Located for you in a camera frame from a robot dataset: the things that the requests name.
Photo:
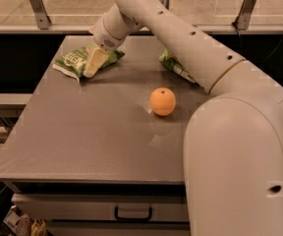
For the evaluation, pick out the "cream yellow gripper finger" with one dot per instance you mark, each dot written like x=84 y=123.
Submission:
x=96 y=57

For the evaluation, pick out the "green jalapeno chip bag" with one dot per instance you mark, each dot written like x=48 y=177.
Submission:
x=72 y=64

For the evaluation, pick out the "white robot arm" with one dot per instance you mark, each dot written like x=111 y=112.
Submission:
x=233 y=146

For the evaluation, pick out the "green white snack bag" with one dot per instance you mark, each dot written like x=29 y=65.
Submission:
x=170 y=62

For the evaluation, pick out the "orange fruit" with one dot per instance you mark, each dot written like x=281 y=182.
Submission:
x=162 y=101

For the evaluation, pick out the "grey cabinet drawer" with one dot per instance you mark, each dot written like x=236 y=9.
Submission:
x=99 y=207

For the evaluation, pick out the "left metal rail bracket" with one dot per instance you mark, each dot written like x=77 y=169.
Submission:
x=42 y=19

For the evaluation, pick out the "right metal rail bracket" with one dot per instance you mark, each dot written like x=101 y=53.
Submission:
x=243 y=19

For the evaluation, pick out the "black drawer handle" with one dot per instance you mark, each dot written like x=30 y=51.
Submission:
x=133 y=215

